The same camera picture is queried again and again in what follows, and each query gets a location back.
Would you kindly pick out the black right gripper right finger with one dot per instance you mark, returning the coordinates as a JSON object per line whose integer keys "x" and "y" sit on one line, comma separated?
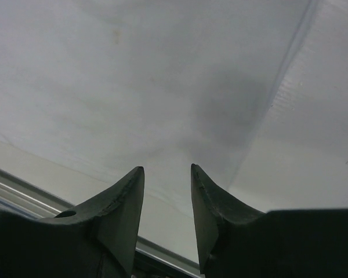
{"x": 236, "y": 240}

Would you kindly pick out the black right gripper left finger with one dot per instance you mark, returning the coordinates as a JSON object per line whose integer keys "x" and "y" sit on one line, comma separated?
{"x": 96, "y": 238}

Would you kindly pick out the aluminium table frame rail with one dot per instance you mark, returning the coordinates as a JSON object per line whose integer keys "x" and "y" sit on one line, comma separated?
{"x": 151, "y": 260}

